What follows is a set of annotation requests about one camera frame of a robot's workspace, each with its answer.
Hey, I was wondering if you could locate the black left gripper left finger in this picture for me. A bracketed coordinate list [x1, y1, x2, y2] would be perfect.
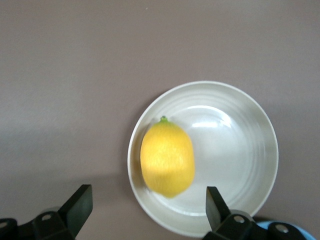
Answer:
[0, 184, 94, 240]

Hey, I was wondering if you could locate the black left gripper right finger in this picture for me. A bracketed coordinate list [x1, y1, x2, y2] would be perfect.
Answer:
[201, 186, 313, 240]

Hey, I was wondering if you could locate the yellow lemon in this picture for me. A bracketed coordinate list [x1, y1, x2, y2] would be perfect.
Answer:
[139, 115, 196, 200]

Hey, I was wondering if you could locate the blue plate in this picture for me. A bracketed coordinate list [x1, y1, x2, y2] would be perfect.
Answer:
[256, 219, 314, 240]

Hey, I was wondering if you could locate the beige plate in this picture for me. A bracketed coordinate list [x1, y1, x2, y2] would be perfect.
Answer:
[127, 80, 280, 238]

